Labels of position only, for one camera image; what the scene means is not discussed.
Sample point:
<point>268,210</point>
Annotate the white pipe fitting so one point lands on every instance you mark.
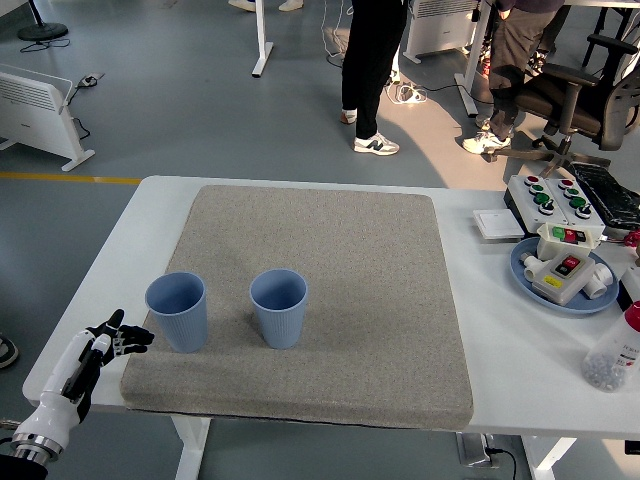
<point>530,267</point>
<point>600,280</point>

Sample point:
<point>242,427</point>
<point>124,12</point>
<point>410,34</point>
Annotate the person's grey shoe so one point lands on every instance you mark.
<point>7,352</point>

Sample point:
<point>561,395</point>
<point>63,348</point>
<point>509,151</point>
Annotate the person in brown trousers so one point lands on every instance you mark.
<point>510,60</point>

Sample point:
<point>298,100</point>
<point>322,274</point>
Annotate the clear bottle with red cap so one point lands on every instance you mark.
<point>612,355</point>

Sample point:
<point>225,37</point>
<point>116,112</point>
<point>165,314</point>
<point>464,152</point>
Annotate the person in black trousers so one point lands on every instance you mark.
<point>370,60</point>

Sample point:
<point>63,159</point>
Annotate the blue plate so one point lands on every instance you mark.
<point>572,308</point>

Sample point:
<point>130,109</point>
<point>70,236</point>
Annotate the black office chair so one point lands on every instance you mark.
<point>590,115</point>

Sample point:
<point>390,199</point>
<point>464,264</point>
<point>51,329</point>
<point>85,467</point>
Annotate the switch box with red button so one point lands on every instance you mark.
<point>560,280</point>

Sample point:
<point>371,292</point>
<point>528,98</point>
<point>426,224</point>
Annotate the small red object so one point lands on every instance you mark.
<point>634,240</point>

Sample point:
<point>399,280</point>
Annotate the black fan stand base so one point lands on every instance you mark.
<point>42,32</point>

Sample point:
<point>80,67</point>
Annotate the white panel heater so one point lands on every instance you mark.
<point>435,30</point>
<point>30,115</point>

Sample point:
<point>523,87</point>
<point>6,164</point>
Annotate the white table leg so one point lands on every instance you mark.
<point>547,460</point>
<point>190,450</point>

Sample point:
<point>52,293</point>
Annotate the white desk leg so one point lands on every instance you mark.
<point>261,30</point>
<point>472,65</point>

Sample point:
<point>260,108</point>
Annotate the blue ribbed cup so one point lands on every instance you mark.
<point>280,325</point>
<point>180,325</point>

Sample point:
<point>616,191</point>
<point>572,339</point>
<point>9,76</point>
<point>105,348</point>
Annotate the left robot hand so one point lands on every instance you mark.
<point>55,380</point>

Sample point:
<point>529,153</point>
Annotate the black wrapped keyboard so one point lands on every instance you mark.
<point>605,192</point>

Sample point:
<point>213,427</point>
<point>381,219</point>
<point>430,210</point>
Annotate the grey-brown mat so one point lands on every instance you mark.
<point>325,300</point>

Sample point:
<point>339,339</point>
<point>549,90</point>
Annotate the white flat wall switch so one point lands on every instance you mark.
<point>497,224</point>

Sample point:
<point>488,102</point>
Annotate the switch box with green label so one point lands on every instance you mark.
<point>550,245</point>

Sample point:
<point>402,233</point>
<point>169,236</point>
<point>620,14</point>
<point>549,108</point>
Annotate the white push-button control box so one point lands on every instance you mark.
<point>555,187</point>
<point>520,200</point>

